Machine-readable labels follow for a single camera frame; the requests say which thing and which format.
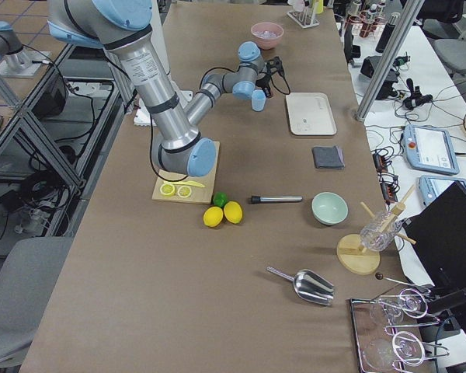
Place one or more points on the steel ice scoop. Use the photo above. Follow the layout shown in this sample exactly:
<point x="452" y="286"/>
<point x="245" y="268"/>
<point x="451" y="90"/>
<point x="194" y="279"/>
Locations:
<point x="309" y="286"/>

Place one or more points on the white wire cup rack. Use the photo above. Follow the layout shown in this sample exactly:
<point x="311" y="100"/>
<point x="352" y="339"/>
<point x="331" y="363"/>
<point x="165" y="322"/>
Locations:
<point x="303" y="12"/>

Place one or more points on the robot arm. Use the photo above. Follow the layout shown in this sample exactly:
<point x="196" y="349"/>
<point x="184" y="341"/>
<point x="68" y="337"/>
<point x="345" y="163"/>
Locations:
<point x="124" y="29"/>
<point x="15" y="60"/>

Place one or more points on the wooden cutting board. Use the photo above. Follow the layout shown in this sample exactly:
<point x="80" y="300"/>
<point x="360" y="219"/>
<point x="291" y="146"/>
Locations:
<point x="199" y="195"/>

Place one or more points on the green lime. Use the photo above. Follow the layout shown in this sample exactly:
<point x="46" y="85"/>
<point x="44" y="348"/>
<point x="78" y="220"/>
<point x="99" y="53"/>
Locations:
<point x="220" y="199"/>

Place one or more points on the steel muddler black tip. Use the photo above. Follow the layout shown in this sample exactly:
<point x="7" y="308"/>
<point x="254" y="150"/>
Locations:
<point x="275" y="199"/>

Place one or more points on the light blue plastic cup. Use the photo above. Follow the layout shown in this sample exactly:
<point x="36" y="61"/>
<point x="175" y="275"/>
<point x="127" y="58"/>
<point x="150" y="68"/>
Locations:
<point x="258" y="100"/>

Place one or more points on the grey folded cloth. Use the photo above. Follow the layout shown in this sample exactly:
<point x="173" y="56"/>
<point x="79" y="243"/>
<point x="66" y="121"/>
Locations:
<point x="328" y="157"/>

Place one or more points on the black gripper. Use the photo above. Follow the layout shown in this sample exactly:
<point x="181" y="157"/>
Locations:
<point x="263" y="84"/>

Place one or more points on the black glass tray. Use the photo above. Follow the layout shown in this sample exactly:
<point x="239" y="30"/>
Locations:
<point x="386" y="332"/>

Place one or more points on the aluminium frame post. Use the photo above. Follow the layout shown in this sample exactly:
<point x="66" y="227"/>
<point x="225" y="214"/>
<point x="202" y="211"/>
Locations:
<point x="405" y="21"/>

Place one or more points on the cream rabbit tray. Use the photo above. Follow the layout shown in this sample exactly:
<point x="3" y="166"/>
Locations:
<point x="310" y="114"/>

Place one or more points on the clear glass on stand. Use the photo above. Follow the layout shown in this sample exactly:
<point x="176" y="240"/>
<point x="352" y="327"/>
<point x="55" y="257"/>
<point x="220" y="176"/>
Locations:
<point x="380" y="231"/>

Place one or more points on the blue teach pendant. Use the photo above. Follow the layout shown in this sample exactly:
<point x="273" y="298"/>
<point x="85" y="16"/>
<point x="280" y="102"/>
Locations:
<point x="430" y="149"/>
<point x="431" y="187"/>

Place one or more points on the yellow plastic knife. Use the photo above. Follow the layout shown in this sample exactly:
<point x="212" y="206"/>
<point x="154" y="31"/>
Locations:
<point x="191" y="183"/>

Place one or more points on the wooden mug tree stand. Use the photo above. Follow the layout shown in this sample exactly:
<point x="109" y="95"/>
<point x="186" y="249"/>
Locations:
<point x="354" y="256"/>

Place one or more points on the pink bowl of ice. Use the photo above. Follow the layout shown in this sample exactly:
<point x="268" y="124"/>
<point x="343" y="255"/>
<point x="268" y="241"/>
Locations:
<point x="267" y="35"/>

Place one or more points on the lemon slice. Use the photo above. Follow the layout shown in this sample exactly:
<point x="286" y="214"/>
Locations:
<point x="167" y="189"/>
<point x="184" y="191"/>

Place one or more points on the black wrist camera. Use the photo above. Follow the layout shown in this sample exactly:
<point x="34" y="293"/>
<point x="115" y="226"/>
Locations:
<point x="274" y="65"/>

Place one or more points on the yellow lemon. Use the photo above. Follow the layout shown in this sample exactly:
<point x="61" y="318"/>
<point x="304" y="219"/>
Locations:
<point x="213" y="216"/>
<point x="233" y="212"/>

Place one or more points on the black monitor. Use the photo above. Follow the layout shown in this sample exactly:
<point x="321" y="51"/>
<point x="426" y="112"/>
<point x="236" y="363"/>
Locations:
<point x="440" y="234"/>

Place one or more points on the mint green bowl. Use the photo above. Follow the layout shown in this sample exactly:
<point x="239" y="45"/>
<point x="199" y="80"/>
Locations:
<point x="329" y="208"/>

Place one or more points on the grey office chair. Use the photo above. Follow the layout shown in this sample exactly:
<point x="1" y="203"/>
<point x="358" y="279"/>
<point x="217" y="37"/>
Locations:
<point x="27" y="279"/>

